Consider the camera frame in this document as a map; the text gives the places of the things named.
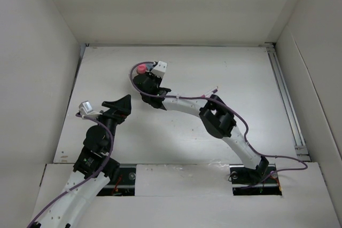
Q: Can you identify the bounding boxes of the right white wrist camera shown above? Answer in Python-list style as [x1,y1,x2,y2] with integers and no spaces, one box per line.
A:
[150,61,168,78]

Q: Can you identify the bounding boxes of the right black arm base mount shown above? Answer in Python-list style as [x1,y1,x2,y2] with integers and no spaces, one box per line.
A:
[228,164,282,196]

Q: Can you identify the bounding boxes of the aluminium rail right side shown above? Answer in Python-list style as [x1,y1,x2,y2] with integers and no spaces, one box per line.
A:
[264,43,311,162]

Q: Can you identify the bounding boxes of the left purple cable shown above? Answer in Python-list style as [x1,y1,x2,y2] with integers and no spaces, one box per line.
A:
[26,113,114,228]

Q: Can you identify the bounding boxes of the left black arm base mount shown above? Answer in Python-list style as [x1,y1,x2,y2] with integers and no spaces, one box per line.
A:
[97,164,137,196]

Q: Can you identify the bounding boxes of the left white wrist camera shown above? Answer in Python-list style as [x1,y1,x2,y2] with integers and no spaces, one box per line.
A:
[79,101,101,119]

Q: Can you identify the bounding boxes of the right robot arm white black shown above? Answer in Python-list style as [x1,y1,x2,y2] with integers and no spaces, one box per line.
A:
[129,72,269,182]

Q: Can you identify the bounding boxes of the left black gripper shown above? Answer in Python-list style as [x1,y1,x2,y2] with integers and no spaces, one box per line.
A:
[91,95,131,151]

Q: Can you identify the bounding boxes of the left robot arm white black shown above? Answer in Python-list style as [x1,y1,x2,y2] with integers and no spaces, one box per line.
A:
[28,95,131,227]

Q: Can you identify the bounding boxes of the pink glue bottle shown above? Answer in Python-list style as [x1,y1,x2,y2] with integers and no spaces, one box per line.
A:
[136,64,147,74]

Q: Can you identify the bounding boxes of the purple cable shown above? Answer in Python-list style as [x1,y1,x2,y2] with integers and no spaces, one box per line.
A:
[26,113,114,228]
[129,61,308,188]

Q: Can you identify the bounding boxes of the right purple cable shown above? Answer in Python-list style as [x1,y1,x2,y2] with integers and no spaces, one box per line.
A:
[129,61,308,188]

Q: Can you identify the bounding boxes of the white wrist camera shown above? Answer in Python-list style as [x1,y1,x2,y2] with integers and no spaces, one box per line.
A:
[150,61,168,78]
[79,101,101,119]

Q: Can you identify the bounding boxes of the pink capped white pen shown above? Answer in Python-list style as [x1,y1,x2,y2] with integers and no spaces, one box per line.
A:
[202,86,219,98]

